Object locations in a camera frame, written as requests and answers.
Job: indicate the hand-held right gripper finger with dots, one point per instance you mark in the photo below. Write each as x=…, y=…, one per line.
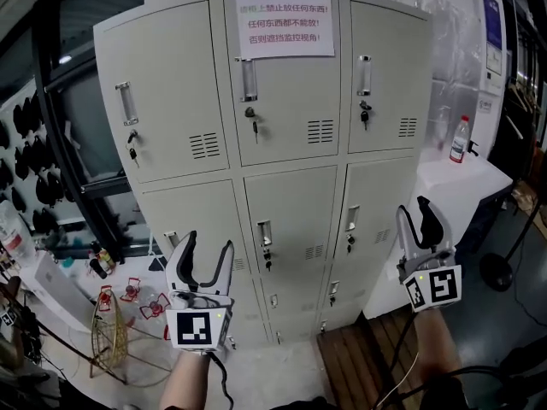
x=406, y=235
x=432, y=224

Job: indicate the blue wall poster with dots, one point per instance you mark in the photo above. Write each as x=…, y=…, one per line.
x=492, y=24

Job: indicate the clear bag with red label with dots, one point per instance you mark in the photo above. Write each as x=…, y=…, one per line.
x=15, y=237

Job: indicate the grey metal locker cabinet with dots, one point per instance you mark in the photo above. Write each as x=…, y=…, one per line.
x=234, y=173

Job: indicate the person's left forearm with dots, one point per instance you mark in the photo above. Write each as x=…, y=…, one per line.
x=190, y=378

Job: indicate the black round-base floor stand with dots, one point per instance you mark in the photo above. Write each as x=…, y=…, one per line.
x=496, y=271

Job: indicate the white paper notice red print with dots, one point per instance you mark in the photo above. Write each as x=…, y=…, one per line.
x=284, y=26

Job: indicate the clear plastic sheet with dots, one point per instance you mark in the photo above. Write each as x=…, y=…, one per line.
x=453, y=58

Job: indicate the person's right forearm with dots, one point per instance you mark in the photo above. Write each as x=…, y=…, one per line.
x=436, y=344

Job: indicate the grid of grey locker doors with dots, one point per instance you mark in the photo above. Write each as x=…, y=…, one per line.
x=295, y=143

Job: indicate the brown slatted wooden bench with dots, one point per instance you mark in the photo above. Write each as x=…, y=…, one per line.
x=363, y=365

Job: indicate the clear red-capped water bottle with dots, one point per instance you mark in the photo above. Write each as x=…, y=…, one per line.
x=459, y=141

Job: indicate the cluster of small bottles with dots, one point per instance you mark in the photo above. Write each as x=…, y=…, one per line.
x=101, y=261

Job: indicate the black-framed glass partition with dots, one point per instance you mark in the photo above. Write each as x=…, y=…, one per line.
x=81, y=113

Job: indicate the white box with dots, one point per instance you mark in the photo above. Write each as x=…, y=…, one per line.
x=51, y=284

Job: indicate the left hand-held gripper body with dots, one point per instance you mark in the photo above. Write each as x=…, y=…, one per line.
x=196, y=327

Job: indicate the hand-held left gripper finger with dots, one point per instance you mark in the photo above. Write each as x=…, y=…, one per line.
x=181, y=263
x=220, y=267

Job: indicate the white side cabinet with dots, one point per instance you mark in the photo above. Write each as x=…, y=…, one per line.
x=453, y=186

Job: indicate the pegboard of black items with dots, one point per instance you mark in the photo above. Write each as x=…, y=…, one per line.
x=38, y=177

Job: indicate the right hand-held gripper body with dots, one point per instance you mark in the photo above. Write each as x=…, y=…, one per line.
x=436, y=286

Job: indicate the dark storage rack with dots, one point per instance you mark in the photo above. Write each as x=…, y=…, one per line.
x=527, y=79

